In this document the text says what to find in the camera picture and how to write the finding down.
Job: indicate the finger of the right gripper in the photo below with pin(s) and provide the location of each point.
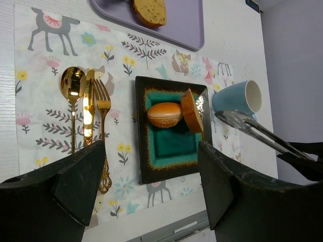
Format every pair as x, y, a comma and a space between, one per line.
312, 170
315, 148

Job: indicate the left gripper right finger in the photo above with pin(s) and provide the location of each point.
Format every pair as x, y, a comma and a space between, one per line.
246, 205

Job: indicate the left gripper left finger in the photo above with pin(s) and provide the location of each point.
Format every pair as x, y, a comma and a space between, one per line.
55, 202

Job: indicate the silver metal tongs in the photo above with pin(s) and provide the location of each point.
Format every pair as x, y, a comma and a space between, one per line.
251, 127

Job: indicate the glossy orange bread bun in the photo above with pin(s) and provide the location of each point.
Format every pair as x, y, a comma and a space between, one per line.
165, 115

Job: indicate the speckled yellow bread slice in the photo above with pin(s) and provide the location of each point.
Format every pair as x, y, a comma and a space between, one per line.
151, 13

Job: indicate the blue ceramic mug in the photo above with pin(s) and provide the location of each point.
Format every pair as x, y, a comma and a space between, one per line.
244, 97

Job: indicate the green black square plate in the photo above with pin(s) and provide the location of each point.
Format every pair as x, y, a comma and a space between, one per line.
171, 152

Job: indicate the gold knife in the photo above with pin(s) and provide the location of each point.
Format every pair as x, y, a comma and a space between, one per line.
88, 108

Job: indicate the gold fork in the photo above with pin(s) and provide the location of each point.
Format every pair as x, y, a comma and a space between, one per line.
103, 102

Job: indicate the gold spoon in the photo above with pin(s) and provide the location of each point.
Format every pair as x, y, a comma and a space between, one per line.
72, 84

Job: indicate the animal print placemat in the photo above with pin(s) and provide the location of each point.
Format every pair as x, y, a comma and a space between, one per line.
47, 129

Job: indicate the blue label sticker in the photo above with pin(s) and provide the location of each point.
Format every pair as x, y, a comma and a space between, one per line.
252, 4

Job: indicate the purple plastic tray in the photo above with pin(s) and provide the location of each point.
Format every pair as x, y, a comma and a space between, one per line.
184, 27

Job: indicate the aluminium table rail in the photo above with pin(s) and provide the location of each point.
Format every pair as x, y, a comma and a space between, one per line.
177, 230

